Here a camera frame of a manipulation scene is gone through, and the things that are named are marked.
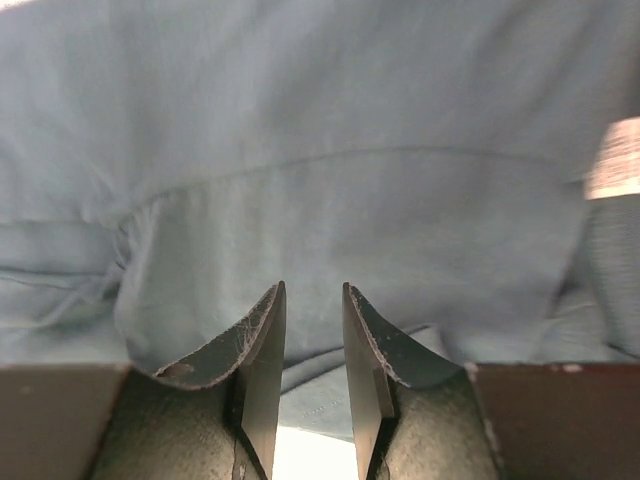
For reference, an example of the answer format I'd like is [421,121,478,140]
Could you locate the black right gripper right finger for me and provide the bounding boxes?
[342,284,639,480]

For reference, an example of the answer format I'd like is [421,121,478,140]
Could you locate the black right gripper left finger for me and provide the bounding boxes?
[1,284,286,479]

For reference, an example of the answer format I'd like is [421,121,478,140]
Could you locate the grey-blue t-shirt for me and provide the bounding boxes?
[1,1,639,438]

